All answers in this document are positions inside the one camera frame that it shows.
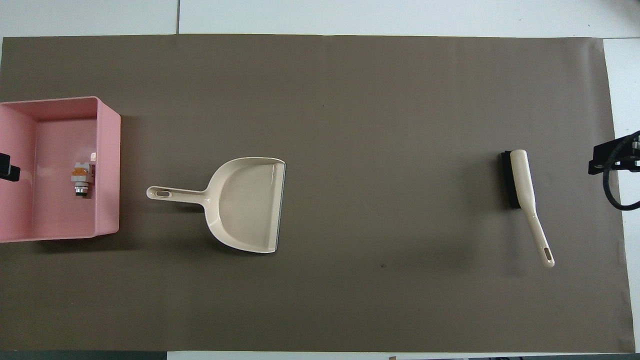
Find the pink plastic bin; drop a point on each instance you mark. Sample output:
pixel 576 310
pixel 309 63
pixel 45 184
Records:
pixel 107 150

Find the beige plastic dustpan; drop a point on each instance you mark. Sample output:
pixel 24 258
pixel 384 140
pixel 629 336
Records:
pixel 247 205

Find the beige hand brush black bristles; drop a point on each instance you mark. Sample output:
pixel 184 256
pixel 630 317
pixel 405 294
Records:
pixel 525 185

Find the small electronic component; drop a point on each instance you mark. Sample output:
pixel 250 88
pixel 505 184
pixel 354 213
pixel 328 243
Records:
pixel 81 176

